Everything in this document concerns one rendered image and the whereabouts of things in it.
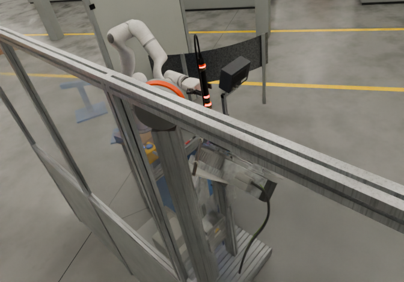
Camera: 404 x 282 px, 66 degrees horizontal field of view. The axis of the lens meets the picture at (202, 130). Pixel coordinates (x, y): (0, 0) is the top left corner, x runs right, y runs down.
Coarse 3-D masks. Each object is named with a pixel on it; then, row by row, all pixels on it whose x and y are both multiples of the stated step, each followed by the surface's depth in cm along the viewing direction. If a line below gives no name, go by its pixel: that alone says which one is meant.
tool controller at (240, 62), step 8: (240, 56) 255; (232, 64) 246; (240, 64) 247; (248, 64) 250; (224, 72) 241; (232, 72) 240; (240, 72) 246; (248, 72) 258; (224, 80) 246; (232, 80) 242; (240, 80) 254; (224, 88) 252; (232, 88) 250
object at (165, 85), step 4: (152, 80) 93; (156, 80) 91; (160, 80) 92; (164, 80) 92; (148, 84) 90; (152, 84) 90; (156, 84) 90; (160, 84) 90; (164, 84) 90; (168, 84) 90; (172, 84) 91; (160, 88) 88; (164, 88) 89; (168, 88) 90; (172, 88) 90; (176, 88) 91; (168, 92) 89; (172, 92) 90; (176, 92) 90; (180, 92) 92; (180, 96) 91; (184, 96) 95
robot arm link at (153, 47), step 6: (150, 42) 180; (156, 42) 182; (144, 48) 183; (150, 48) 181; (156, 48) 181; (150, 54) 183; (156, 54) 182; (162, 54) 182; (156, 60) 182; (162, 60) 182; (156, 66) 181; (156, 72) 180; (156, 78) 181; (162, 78) 180; (168, 78) 183
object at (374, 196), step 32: (0, 32) 121; (64, 64) 90; (96, 64) 84; (0, 96) 213; (32, 96) 147; (128, 96) 73; (160, 96) 67; (128, 128) 86; (192, 128) 60; (224, 128) 54; (256, 128) 53; (256, 160) 51; (288, 160) 46; (320, 160) 45; (320, 192) 45; (352, 192) 41; (384, 192) 39; (160, 224) 113; (384, 224) 40
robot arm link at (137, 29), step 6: (132, 24) 180; (138, 24) 179; (144, 24) 181; (132, 30) 181; (138, 30) 179; (144, 30) 179; (132, 36) 196; (138, 36) 180; (144, 36) 180; (150, 36) 181; (144, 42) 180
